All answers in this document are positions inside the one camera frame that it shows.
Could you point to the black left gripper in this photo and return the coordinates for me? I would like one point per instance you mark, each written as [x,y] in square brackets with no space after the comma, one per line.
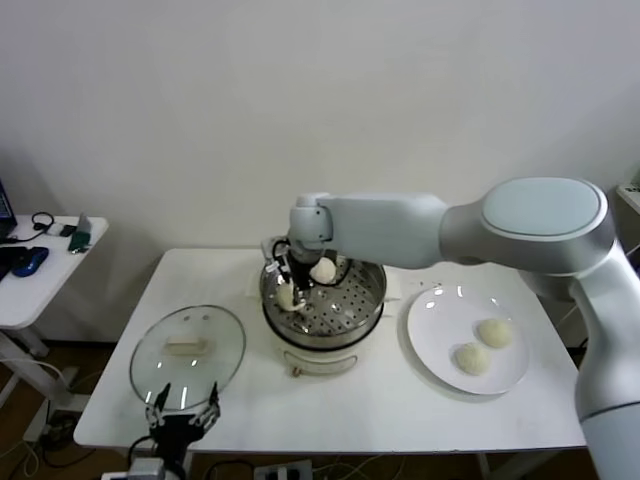
[175,435]

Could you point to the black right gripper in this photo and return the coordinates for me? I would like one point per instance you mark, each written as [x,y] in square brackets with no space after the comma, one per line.
[300,272]

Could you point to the white steamed baozi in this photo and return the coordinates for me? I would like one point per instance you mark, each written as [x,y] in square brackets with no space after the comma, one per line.
[495,333]
[472,359]
[286,299]
[324,272]

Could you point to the round glass pot lid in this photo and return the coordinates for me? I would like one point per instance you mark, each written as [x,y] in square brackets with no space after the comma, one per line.
[185,346]

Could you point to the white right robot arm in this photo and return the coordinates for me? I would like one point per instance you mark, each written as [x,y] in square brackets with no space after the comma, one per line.
[390,225]

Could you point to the stainless steel steamer basket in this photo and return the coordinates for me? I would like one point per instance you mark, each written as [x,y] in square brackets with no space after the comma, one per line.
[350,310]

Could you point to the white electric cooker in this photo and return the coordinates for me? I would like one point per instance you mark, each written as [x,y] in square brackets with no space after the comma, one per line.
[320,360]

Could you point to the white floor power strip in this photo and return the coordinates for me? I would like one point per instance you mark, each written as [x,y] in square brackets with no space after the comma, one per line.
[282,472]

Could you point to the white round plate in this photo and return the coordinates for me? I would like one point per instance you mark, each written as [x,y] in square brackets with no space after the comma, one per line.
[435,320]

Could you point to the white side table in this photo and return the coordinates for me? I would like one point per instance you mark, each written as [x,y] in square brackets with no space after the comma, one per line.
[60,280]

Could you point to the green circuit board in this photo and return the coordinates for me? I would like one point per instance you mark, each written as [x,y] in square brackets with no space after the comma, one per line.
[79,243]

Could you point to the grey small upright panel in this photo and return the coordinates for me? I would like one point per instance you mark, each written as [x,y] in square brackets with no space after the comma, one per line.
[85,225]

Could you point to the blue computer mouse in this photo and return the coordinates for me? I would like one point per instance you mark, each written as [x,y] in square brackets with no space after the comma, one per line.
[30,262]

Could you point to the black flat device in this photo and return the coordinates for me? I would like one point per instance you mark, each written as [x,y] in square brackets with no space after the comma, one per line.
[7,261]

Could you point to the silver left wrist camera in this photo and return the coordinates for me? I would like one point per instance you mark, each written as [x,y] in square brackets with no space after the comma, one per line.
[147,470]

